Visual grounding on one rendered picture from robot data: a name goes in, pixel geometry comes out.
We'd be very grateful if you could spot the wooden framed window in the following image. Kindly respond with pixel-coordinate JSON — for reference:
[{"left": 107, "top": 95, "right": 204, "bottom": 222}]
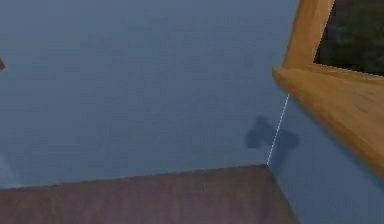
[{"left": 272, "top": 0, "right": 384, "bottom": 180}]

